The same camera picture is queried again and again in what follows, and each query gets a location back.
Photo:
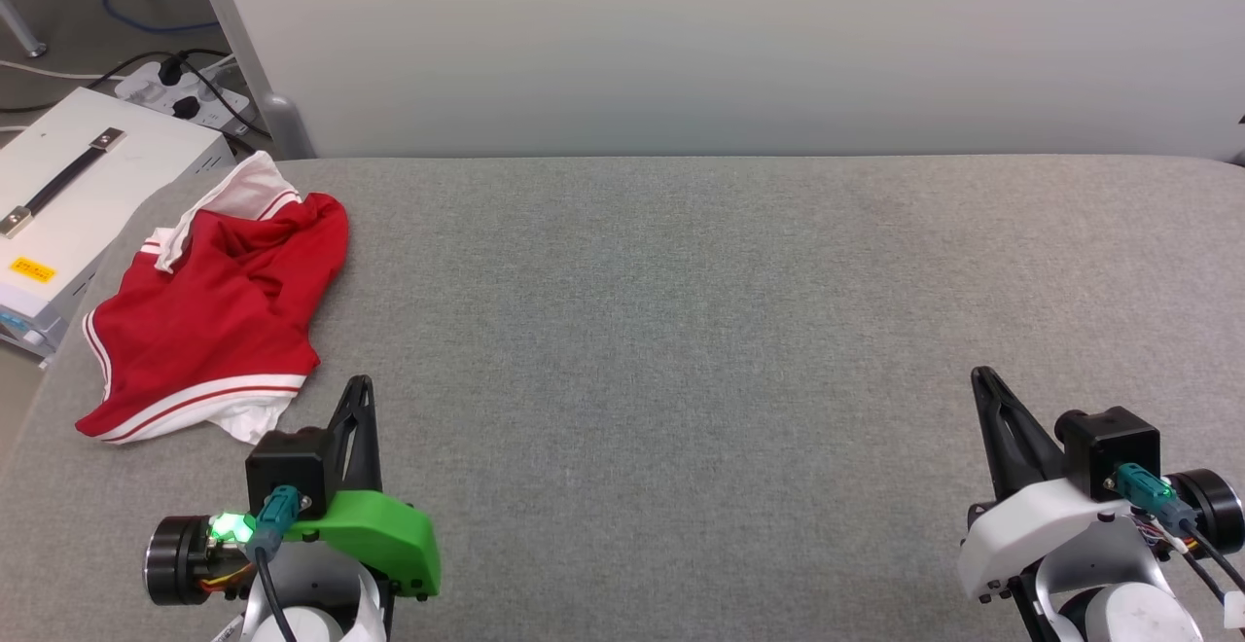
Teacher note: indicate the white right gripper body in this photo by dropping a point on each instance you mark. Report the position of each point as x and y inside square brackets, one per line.
[1031, 525]

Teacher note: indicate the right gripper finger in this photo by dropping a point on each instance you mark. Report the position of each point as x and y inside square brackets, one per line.
[994, 447]
[1031, 452]

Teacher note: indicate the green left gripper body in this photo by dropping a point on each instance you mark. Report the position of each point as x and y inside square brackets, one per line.
[379, 530]

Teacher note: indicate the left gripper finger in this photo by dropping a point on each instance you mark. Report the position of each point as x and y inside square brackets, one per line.
[369, 447]
[342, 428]

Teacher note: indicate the red white basketball jersey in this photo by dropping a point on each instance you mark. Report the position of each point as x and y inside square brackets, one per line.
[214, 321]

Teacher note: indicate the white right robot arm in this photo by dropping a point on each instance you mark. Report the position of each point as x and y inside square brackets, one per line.
[1128, 613]

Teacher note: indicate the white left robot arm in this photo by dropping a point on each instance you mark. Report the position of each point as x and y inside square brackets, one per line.
[321, 608]

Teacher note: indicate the grey fabric sofa seat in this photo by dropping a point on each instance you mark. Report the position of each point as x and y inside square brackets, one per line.
[681, 379]

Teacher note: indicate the white power strip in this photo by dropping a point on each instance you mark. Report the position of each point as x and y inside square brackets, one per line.
[156, 88]

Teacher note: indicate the grey metal table leg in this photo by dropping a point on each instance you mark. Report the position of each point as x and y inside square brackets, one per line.
[21, 29]

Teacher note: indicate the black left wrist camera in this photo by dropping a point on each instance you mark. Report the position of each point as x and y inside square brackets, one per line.
[287, 467]

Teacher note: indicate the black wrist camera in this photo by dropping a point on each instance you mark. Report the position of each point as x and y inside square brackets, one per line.
[1119, 447]
[287, 467]

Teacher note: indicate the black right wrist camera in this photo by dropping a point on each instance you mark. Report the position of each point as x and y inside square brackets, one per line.
[1119, 447]

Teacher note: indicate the grey metal partition post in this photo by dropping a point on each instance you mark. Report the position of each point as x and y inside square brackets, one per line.
[255, 58]

